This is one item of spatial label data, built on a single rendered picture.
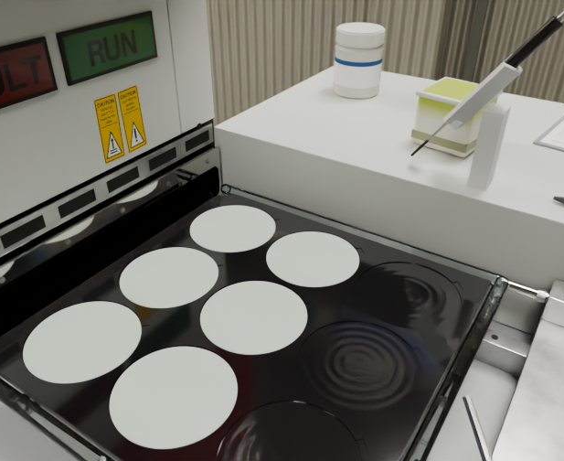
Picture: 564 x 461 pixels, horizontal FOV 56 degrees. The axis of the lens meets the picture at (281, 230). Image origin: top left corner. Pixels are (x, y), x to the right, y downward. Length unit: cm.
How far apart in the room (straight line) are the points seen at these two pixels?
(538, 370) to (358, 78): 48
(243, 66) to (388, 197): 246
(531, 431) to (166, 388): 29
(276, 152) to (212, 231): 13
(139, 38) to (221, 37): 245
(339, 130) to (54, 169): 35
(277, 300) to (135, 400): 16
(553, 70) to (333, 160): 208
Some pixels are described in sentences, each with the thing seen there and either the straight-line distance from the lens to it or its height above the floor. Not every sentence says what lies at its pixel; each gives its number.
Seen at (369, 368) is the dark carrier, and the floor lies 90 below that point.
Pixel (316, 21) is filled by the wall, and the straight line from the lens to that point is 279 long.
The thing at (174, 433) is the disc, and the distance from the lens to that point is 43.
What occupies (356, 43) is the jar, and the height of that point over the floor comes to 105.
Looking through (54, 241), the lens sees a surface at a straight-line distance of 58.
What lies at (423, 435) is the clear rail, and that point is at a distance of 43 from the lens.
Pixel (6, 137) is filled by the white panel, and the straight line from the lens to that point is 53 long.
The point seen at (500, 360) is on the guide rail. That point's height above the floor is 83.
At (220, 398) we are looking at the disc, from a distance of 44.
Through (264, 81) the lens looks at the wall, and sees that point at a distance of 299.
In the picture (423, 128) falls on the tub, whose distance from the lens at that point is 67.
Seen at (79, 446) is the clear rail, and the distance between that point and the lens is 43.
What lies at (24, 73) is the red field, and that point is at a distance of 53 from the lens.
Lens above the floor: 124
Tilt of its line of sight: 33 degrees down
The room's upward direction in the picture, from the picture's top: straight up
